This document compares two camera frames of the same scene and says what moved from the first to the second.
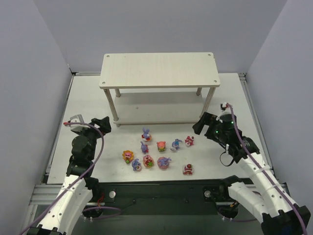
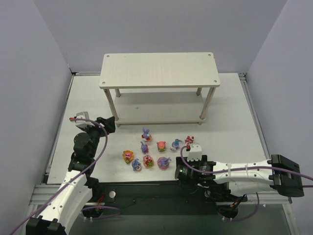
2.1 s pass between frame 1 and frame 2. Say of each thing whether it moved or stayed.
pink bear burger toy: stayed
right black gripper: moved
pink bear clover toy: stayed
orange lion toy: stayed
